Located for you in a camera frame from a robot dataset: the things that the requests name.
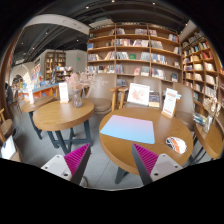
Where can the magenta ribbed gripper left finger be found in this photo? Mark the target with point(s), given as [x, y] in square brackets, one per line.
[70, 167]

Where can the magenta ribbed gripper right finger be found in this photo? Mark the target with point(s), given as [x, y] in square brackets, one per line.
[151, 166]

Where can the blue pink gradient mouse pad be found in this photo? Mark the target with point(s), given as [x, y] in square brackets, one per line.
[132, 129]

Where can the white orange patterned computer mouse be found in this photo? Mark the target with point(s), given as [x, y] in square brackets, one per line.
[176, 144]

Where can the round wooden table right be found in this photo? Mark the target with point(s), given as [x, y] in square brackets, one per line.
[120, 151]

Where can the round wooden table left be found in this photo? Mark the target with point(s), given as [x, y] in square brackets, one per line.
[58, 120]

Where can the white orange sign stand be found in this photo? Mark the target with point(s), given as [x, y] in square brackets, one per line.
[169, 103]

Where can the dark book on chair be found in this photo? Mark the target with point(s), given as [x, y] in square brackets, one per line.
[154, 99]

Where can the beige armchair right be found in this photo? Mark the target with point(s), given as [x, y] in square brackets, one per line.
[185, 108]

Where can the beige armchair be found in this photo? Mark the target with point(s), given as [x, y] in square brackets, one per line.
[185, 108]
[154, 84]
[103, 92]

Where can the white picture card on chair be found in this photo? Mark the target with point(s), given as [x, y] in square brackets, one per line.
[138, 94]

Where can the round wooden table far-right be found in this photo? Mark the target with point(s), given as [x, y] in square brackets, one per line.
[210, 143]

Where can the beige armchair left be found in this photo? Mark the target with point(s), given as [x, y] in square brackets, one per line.
[103, 92]

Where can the small round wooden table far-left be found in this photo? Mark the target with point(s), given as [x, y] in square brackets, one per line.
[31, 108]

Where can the orange blue display counter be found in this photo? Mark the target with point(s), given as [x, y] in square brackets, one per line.
[50, 90]

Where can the white sign on left table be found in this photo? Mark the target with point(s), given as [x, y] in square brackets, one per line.
[63, 90]

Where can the beige armchair centre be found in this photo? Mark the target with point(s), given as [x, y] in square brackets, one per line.
[154, 84]

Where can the wooden chair at left edge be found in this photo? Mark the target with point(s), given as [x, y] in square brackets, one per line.
[6, 127]

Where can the glass vase with dried flowers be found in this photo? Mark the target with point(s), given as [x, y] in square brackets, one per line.
[77, 82]

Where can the white sign on far-left table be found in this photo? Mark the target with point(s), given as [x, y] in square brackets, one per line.
[31, 98]

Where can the glass vase on far-right table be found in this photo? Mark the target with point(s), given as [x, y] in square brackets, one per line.
[213, 106]

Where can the distant wooden bookshelf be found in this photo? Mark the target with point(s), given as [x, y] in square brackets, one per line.
[56, 69]

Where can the wooden bookshelf right wall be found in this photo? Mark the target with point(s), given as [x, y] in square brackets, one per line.
[202, 71]

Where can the large wooden bookshelf back wall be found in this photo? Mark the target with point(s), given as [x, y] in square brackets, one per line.
[131, 49]

